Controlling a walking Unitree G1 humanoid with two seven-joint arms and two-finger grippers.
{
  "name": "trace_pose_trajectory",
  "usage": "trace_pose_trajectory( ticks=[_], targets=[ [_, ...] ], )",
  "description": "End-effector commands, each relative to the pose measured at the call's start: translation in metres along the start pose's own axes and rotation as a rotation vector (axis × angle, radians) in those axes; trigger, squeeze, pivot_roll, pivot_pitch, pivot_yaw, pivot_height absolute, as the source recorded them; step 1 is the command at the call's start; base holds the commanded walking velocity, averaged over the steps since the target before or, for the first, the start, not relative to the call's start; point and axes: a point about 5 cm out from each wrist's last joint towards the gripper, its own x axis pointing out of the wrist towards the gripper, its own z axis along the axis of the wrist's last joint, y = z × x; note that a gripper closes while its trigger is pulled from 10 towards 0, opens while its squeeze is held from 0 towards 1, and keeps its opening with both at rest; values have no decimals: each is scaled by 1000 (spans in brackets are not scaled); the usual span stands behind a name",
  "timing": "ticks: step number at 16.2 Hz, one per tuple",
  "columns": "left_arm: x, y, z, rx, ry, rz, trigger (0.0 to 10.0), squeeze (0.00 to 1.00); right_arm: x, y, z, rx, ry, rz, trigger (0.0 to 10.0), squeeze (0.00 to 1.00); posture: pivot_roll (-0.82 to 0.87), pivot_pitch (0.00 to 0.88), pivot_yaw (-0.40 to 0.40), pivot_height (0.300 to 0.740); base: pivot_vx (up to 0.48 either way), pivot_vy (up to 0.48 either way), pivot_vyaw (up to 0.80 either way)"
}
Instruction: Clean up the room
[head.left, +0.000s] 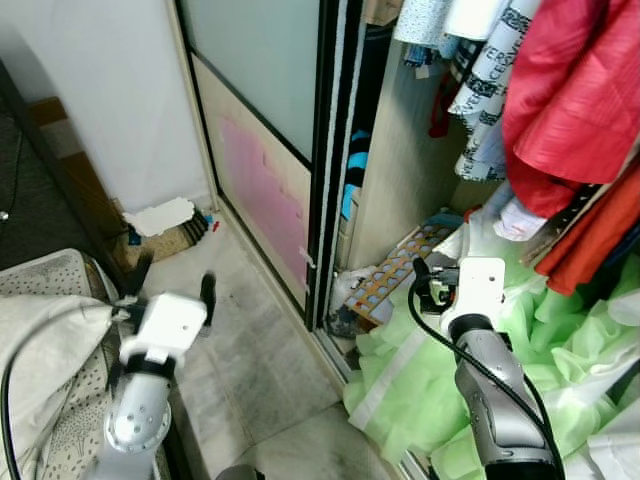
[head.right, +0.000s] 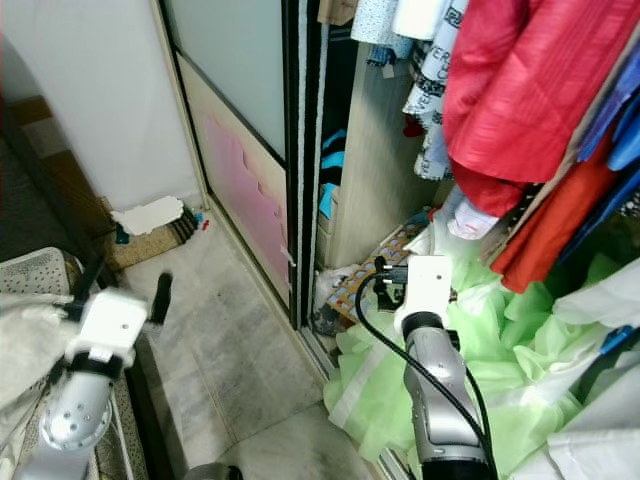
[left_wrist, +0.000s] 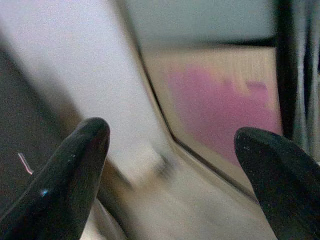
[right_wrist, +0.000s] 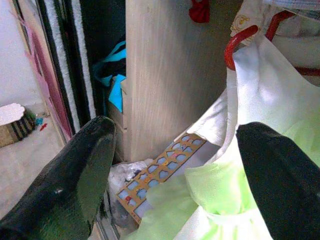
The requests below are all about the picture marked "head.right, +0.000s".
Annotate orange blue toy board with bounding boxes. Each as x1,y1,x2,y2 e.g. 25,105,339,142
320,222,421,323

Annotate white blue-dotted garment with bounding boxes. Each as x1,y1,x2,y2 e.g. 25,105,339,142
350,0,407,67

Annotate plain white garment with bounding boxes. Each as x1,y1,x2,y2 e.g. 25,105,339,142
393,0,452,41

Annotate beige wooden wardrobe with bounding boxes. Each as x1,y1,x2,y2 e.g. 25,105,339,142
305,0,640,331

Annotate orange-red garment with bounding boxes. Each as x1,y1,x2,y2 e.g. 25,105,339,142
490,140,617,294

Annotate white black-print garment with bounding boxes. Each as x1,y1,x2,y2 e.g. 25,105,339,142
400,0,468,183

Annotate black teal striped garment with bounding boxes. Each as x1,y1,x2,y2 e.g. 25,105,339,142
318,128,348,223

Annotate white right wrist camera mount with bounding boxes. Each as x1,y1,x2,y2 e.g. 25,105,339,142
395,255,457,336

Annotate light green sheer fabric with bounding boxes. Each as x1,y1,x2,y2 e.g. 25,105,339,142
325,225,640,480

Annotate white patterned mattress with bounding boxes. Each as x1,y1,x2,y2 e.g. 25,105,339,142
0,246,86,480

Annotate black tufted headboard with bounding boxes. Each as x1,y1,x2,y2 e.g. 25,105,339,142
0,100,108,293

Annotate brown striped mat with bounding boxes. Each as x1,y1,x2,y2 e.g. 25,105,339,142
110,213,197,267

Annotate frosted glass wardrobe sliding door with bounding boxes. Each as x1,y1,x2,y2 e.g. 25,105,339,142
160,0,308,331

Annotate white foam piece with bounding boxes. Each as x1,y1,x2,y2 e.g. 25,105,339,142
112,196,187,237

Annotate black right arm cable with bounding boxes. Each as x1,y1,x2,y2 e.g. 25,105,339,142
354,268,498,476

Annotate blue garment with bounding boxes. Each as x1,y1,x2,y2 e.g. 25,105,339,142
573,50,640,173

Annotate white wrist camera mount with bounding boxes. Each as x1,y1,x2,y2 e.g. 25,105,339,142
395,255,457,336
65,290,149,376

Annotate grey robot left leg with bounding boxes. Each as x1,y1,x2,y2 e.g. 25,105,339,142
185,462,243,480

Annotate red garment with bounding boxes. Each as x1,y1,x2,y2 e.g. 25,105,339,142
443,0,640,218

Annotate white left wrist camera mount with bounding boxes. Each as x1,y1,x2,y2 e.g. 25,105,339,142
65,290,149,376

